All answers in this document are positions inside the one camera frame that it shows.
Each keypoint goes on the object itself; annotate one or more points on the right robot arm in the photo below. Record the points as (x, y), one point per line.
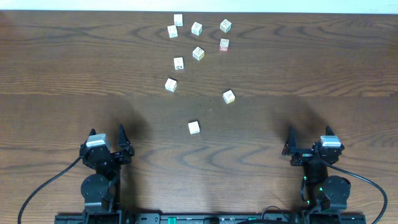
(326, 195)

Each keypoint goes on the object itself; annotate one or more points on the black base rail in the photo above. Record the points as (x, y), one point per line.
(155, 218)

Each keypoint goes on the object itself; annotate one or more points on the wooden block green side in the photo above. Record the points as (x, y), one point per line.
(196, 28)

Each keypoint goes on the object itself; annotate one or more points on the wooden block yellow side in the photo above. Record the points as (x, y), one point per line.
(198, 53)

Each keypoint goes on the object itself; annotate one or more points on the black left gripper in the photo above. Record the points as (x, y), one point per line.
(109, 155)

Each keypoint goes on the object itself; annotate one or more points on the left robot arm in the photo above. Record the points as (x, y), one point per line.
(101, 190)

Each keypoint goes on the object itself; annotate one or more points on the wooden block red side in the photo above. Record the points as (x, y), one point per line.
(224, 45)

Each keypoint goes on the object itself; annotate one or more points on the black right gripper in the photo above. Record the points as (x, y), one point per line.
(291, 148)

